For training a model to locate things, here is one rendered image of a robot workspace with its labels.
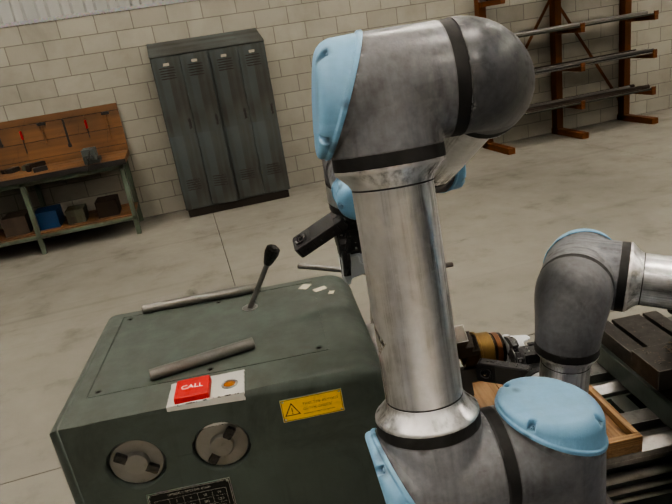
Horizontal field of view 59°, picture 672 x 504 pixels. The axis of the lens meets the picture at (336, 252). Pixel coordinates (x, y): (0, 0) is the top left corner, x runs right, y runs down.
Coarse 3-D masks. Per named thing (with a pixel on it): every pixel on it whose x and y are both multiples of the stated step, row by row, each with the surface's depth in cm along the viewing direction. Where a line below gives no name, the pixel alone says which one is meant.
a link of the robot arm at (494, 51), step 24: (480, 24) 56; (480, 48) 55; (504, 48) 56; (480, 72) 55; (504, 72) 56; (528, 72) 59; (480, 96) 56; (504, 96) 57; (528, 96) 61; (480, 120) 58; (504, 120) 61; (456, 144) 74; (480, 144) 74; (456, 168) 85
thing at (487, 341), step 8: (480, 336) 135; (488, 336) 135; (496, 336) 135; (480, 344) 133; (488, 344) 133; (496, 344) 134; (504, 344) 134; (480, 352) 132; (488, 352) 133; (496, 352) 134; (504, 352) 134; (464, 360) 138; (472, 360) 134; (504, 360) 134
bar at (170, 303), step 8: (232, 288) 142; (240, 288) 142; (248, 288) 142; (184, 296) 142; (192, 296) 141; (200, 296) 141; (208, 296) 141; (216, 296) 142; (224, 296) 142; (144, 304) 141; (152, 304) 140; (160, 304) 140; (168, 304) 140; (176, 304) 141; (184, 304) 141; (144, 312) 140
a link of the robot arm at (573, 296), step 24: (552, 264) 93; (576, 264) 91; (552, 288) 90; (576, 288) 88; (600, 288) 89; (552, 312) 89; (576, 312) 88; (600, 312) 88; (552, 336) 89; (576, 336) 88; (600, 336) 89; (552, 360) 90; (576, 360) 89; (576, 384) 91
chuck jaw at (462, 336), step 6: (456, 330) 125; (462, 330) 125; (456, 336) 124; (462, 336) 124; (468, 336) 129; (474, 336) 132; (456, 342) 123; (462, 342) 124; (468, 342) 128; (474, 342) 131; (462, 348) 127; (468, 348) 128; (474, 348) 130; (462, 354) 130; (468, 354) 131; (474, 354) 132
